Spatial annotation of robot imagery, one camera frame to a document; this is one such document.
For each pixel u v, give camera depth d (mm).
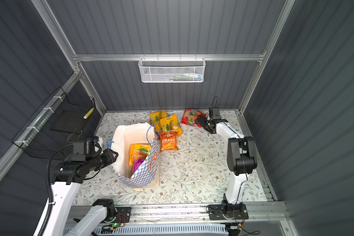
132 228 707
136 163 733
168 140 963
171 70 1238
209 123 745
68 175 439
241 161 518
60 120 765
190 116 1090
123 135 823
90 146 542
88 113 817
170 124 1043
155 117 1099
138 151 847
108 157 619
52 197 408
